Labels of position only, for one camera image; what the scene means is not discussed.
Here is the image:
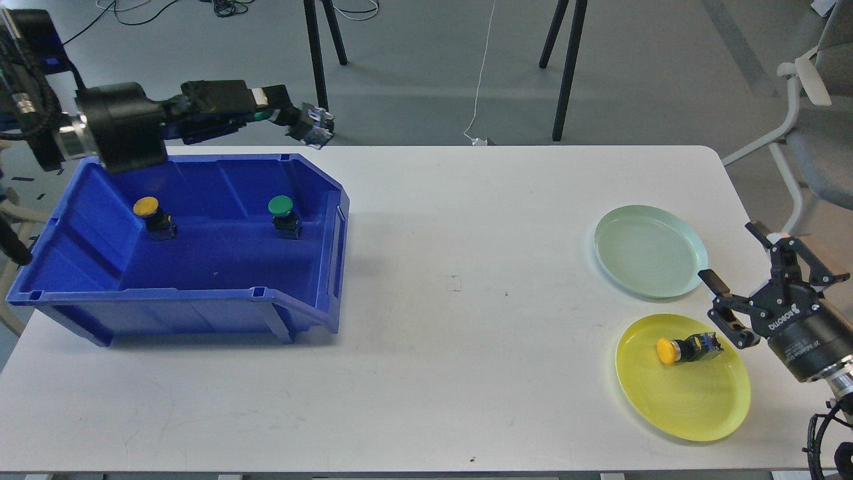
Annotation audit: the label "black stand leg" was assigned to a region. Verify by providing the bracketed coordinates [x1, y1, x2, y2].
[538, 1, 588, 142]
[303, 0, 349, 111]

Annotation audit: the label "light green plate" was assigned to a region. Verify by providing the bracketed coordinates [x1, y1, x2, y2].
[592, 205, 710, 301]

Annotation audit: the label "green push button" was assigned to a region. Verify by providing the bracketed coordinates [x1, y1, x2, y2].
[267, 195, 303, 240]
[253, 103, 335, 149]

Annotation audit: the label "black stand leg left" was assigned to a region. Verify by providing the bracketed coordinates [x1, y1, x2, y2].
[303, 0, 349, 111]

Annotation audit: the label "black cables on floor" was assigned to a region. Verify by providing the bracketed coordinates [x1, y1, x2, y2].
[60, 0, 381, 47]

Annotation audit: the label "blue plastic bin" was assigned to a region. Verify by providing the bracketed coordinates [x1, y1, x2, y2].
[7, 154, 350, 347]

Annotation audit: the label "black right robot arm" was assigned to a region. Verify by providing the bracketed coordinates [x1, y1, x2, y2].
[698, 222, 852, 479]

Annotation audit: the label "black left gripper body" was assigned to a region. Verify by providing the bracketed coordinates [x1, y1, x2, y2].
[56, 82, 184, 174]

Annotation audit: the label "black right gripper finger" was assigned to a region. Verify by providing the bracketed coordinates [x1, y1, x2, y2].
[698, 269, 762, 349]
[744, 221, 851, 301]

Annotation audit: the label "beige chair at left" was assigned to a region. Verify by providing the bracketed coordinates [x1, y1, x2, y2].
[0, 140, 41, 337]

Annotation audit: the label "white cable on floor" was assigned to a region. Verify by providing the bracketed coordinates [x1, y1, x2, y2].
[464, 0, 497, 146]

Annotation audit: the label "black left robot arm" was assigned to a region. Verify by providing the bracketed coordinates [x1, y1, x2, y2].
[2, 8, 325, 174]

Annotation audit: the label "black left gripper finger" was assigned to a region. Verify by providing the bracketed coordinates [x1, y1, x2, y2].
[167, 84, 301, 145]
[163, 80, 258, 124]

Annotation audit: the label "grey white chair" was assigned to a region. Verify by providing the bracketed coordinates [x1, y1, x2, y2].
[722, 1, 852, 233]

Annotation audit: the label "black stand leg right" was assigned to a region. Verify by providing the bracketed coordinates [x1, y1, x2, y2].
[538, 1, 588, 142]

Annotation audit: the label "yellow push button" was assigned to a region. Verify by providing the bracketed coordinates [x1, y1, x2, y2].
[655, 332, 724, 367]
[132, 195, 177, 242]

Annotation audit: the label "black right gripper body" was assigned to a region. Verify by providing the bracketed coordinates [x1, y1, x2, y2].
[750, 283, 851, 383]

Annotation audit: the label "yellow plate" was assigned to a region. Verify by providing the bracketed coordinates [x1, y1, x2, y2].
[614, 313, 752, 443]

